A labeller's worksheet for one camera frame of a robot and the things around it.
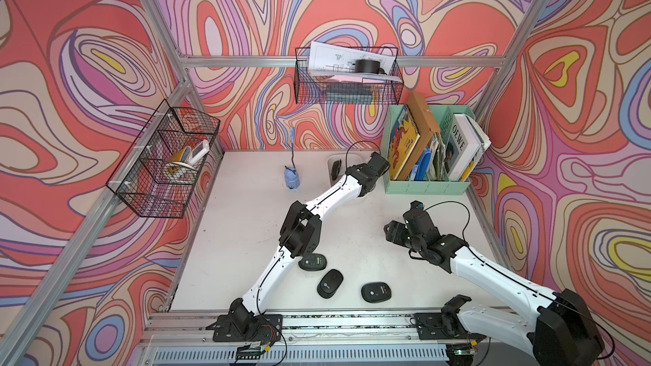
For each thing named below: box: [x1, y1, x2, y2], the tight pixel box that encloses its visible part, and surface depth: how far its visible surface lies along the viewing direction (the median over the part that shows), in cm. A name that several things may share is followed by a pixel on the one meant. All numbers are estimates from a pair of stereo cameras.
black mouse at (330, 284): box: [317, 268, 344, 300], surface depth 82 cm
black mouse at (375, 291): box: [361, 281, 393, 304], surface depth 80 cm
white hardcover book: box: [445, 113, 492, 182], surface depth 93 cm
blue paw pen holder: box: [283, 127, 301, 190], surface depth 104 cm
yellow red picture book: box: [388, 104, 422, 181], surface depth 101 cm
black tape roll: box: [354, 59, 388, 76], surface depth 84 cm
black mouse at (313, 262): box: [298, 253, 328, 272], surface depth 86 cm
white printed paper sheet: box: [307, 41, 403, 81], surface depth 88 cm
